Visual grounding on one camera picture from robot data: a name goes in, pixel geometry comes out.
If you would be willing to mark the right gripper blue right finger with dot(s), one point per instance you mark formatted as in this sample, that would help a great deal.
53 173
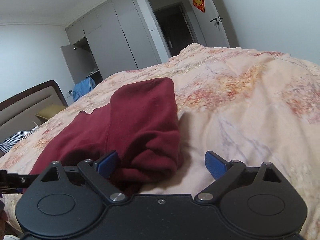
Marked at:
226 174

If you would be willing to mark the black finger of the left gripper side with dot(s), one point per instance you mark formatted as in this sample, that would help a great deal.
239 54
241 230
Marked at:
13 183

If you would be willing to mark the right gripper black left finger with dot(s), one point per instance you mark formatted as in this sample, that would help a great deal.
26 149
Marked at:
96 175

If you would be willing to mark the dark red long-sleeve shirt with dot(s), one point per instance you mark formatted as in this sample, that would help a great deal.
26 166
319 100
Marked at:
140 123

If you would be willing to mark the blue clothing pile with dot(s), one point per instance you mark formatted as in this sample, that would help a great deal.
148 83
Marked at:
82 88

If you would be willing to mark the black white houndstooth pillow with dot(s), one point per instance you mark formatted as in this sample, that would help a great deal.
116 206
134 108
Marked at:
11 141

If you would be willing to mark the floral peach quilt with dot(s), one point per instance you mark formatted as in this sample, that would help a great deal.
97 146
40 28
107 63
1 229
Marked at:
240 103

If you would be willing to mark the beige padded wooden headboard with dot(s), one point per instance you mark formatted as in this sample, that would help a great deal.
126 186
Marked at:
19 112

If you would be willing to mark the olive yellow pillow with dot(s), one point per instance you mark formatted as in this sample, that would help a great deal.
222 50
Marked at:
48 112

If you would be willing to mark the open grey wardrobe door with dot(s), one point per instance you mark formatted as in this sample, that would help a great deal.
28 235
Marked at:
80 62

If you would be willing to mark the grey built-in wardrobe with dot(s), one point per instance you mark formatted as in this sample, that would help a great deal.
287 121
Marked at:
117 36

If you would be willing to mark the white room door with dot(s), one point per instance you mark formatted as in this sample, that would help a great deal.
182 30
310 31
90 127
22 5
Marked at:
212 36

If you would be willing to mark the white charger with cable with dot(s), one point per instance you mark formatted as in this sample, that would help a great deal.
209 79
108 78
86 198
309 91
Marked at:
32 130

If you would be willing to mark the black door handle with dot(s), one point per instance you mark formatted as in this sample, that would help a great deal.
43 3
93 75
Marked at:
217 22

